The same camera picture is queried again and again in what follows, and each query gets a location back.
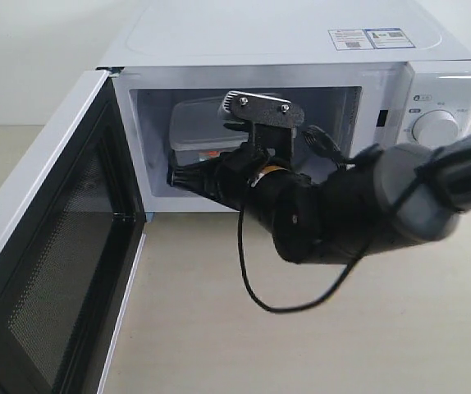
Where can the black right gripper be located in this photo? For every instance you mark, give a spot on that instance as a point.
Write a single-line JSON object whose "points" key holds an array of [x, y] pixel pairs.
{"points": [[225, 178]]}

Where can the white plastic food container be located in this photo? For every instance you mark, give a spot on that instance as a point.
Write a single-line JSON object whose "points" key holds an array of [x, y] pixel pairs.
{"points": [[197, 133]]}

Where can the white microwave door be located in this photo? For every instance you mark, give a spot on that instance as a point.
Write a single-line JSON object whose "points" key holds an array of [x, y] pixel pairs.
{"points": [[71, 230]]}

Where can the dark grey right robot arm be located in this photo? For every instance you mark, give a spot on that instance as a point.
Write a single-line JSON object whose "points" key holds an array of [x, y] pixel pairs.
{"points": [[388, 199]]}

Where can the white Midea microwave body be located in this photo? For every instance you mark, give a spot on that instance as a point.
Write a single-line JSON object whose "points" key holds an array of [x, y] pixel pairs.
{"points": [[173, 51]]}

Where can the warning label sticker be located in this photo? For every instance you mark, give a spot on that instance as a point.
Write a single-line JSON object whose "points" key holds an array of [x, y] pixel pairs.
{"points": [[370, 39]]}

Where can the upper white control knob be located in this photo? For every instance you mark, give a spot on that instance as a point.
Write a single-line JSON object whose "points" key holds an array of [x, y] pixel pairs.
{"points": [[435, 129]]}

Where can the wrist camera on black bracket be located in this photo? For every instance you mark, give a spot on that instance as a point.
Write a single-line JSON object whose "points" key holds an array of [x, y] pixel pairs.
{"points": [[269, 121]]}

